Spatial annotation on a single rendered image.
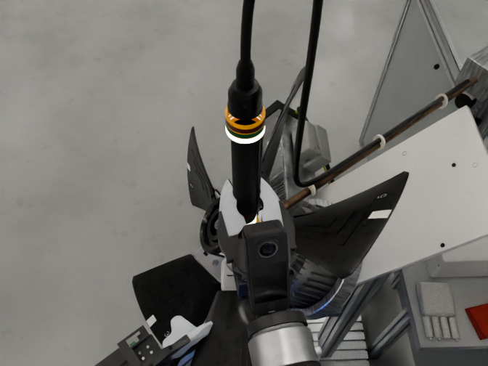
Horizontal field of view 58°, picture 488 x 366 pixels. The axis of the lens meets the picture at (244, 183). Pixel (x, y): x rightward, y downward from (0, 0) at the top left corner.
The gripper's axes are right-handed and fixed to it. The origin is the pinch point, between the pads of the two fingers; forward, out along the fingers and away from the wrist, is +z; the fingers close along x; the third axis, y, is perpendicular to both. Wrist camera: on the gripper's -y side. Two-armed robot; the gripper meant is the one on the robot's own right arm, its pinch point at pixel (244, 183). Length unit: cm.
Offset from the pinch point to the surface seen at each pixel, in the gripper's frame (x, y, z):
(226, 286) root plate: -3.9, 28.8, -3.4
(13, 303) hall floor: -96, 149, 53
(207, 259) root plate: -6.4, 37.1, 6.3
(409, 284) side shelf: 45, 62, 0
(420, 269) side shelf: 50, 62, 3
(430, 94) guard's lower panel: 84, 66, 67
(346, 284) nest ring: 20.0, 34.7, -5.6
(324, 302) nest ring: 15.4, 37.9, -7.4
